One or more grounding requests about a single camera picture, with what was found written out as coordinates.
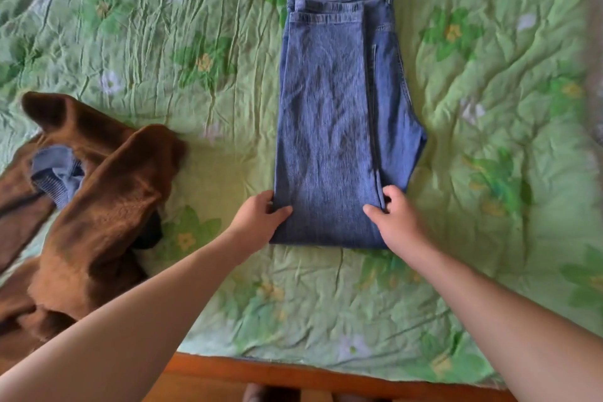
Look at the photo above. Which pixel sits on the person's right hand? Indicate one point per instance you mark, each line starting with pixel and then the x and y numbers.
pixel 400 227

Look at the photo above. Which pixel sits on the person's left hand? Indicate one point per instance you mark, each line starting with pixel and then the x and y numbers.
pixel 256 222

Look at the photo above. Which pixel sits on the brown fleece garment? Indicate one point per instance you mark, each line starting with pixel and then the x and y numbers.
pixel 108 208

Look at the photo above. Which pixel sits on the person's left forearm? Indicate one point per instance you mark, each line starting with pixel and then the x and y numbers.
pixel 118 331

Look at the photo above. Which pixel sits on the person's right forearm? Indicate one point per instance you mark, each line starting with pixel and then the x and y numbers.
pixel 509 331

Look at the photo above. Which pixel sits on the green floral bedsheet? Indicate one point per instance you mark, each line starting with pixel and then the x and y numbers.
pixel 141 15

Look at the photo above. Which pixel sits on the wooden bed frame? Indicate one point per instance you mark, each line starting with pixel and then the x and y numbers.
pixel 212 373

